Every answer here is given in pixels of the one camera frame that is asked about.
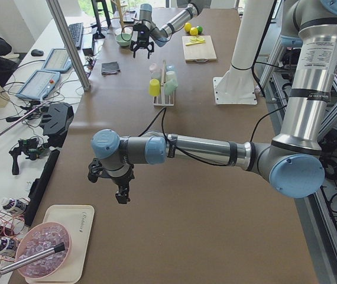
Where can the grey folded cloth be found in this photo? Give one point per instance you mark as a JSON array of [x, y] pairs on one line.
[[109, 68]]

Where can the wooden cutting board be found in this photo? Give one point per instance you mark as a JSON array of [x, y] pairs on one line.
[[199, 52]]

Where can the grey cup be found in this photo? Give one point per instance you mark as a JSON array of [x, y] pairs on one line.
[[156, 75]]

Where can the light blue cup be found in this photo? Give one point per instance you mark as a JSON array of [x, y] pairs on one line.
[[170, 67]]

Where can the yellow cup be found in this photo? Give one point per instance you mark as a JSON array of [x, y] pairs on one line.
[[154, 87]]

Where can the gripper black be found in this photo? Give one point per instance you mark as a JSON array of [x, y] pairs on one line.
[[141, 33], [120, 181]]

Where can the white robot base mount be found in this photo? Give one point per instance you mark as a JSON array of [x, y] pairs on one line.
[[257, 38]]

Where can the beige tray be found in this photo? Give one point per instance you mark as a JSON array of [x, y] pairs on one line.
[[77, 220]]

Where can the blue teach pendant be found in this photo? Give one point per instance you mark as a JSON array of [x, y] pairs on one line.
[[39, 85], [58, 60]]

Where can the white cup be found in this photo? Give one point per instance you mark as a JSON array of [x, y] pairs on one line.
[[171, 76]]

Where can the aluminium frame post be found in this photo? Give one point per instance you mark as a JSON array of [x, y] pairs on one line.
[[61, 24]]

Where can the green bowl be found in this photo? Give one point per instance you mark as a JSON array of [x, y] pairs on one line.
[[124, 39]]

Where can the white wire cup rack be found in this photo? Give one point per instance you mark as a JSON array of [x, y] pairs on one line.
[[163, 99]]

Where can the black keyboard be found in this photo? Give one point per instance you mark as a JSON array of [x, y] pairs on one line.
[[76, 32]]

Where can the yellow plastic knife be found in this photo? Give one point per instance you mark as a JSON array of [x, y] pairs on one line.
[[193, 43]]

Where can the green cup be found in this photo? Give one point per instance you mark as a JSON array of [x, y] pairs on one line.
[[170, 86]]

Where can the whole lemon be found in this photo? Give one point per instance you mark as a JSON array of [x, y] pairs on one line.
[[187, 27], [193, 31]]

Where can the wooden mug tree stand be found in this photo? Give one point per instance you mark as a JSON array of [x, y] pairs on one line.
[[122, 12]]

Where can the pink cup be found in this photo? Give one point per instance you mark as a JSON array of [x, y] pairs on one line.
[[153, 68]]

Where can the green lime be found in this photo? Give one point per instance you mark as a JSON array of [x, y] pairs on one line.
[[199, 29]]

